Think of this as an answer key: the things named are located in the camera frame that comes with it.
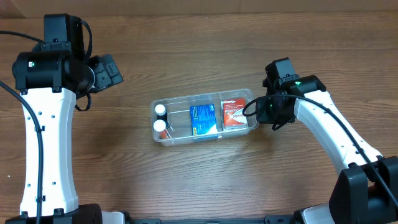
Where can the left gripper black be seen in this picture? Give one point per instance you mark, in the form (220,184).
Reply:
(104,74)

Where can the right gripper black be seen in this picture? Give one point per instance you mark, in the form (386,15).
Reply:
(267,113)

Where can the red caplet box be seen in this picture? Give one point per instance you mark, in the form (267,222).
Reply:
(233,117)

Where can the black bottle white cap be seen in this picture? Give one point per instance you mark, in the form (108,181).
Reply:
(161,112)

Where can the orange bottle white cap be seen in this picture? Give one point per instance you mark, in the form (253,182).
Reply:
(160,130)

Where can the blue lozenge box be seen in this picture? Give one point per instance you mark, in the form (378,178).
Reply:
(203,119)

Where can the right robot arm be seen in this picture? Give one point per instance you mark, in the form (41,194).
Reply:
(366,189)

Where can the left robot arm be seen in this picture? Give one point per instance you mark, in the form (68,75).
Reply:
(50,79)

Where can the clear plastic container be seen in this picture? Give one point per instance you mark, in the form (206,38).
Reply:
(179,121)

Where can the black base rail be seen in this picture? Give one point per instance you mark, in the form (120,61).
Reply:
(217,220)

